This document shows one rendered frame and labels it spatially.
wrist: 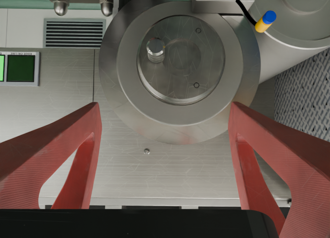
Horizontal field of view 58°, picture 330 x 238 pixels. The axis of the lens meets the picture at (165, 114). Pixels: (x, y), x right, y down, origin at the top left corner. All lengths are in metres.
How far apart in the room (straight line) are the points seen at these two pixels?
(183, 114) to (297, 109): 0.23
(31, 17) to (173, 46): 3.19
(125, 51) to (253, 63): 0.12
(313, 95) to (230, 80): 0.17
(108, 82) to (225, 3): 0.12
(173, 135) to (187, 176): 0.34
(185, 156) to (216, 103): 0.34
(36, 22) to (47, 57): 2.72
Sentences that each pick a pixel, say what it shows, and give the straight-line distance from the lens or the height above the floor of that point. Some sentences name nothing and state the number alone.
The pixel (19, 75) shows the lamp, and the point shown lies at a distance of 0.67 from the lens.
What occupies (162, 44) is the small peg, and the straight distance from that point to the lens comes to 0.23.
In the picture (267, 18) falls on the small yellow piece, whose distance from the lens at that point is 0.23.
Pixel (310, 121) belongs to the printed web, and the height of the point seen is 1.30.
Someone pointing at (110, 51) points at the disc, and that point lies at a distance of 0.28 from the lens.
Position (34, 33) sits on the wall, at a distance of 3.35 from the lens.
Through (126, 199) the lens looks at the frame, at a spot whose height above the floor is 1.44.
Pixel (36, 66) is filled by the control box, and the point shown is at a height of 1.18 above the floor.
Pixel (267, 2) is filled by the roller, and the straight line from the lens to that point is 0.32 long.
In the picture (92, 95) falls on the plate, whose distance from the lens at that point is 0.62.
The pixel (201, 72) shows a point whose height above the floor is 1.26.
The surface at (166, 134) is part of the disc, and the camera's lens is 0.27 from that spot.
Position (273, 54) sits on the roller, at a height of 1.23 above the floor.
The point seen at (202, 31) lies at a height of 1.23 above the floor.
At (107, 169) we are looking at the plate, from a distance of 0.61.
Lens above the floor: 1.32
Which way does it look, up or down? 4 degrees down
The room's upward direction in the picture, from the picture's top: 179 degrees counter-clockwise
